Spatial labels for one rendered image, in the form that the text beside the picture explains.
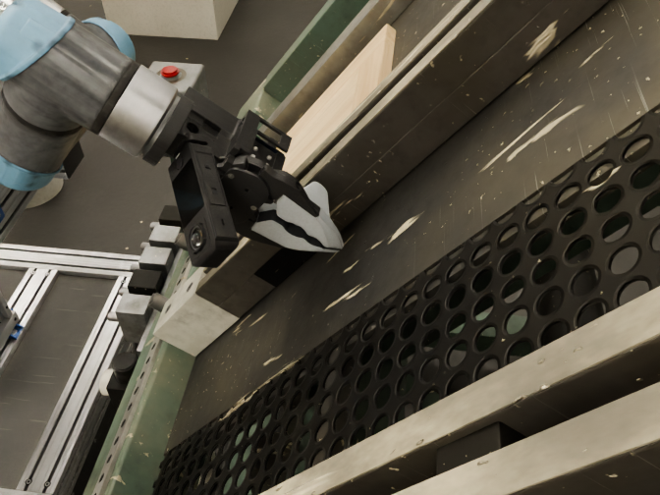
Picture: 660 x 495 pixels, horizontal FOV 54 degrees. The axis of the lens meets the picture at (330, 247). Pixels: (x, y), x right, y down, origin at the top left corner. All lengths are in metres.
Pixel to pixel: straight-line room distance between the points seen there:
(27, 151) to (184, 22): 3.07
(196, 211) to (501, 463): 0.38
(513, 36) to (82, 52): 0.36
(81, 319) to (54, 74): 1.45
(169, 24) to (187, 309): 2.95
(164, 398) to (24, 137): 0.43
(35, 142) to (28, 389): 1.30
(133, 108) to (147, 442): 0.47
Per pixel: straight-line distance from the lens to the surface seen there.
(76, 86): 0.60
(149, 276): 1.27
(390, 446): 0.35
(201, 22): 3.68
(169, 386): 0.95
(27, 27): 0.61
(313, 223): 0.64
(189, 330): 0.93
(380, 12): 1.08
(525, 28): 0.60
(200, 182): 0.59
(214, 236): 0.56
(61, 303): 2.06
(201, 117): 0.65
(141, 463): 0.89
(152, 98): 0.60
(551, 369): 0.29
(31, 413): 1.85
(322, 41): 1.38
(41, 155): 0.68
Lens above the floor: 1.66
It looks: 45 degrees down
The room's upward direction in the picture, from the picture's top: straight up
